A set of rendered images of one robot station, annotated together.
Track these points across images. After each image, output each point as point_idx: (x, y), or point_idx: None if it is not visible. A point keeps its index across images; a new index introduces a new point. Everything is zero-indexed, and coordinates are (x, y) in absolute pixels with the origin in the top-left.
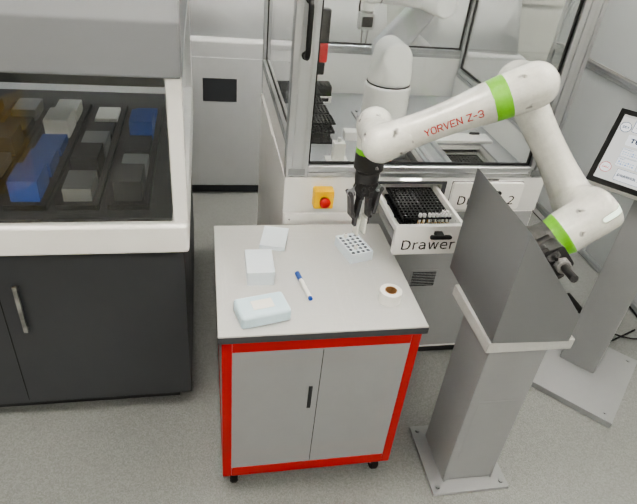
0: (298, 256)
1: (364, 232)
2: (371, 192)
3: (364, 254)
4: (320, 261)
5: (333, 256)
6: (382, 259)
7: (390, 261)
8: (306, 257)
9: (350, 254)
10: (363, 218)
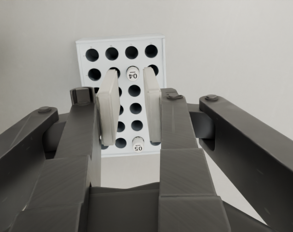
0: (290, 107)
1: (111, 71)
2: (50, 206)
3: (112, 37)
4: (243, 70)
5: (194, 84)
6: (45, 31)
7: (21, 12)
8: (272, 98)
9: (164, 44)
10: (113, 110)
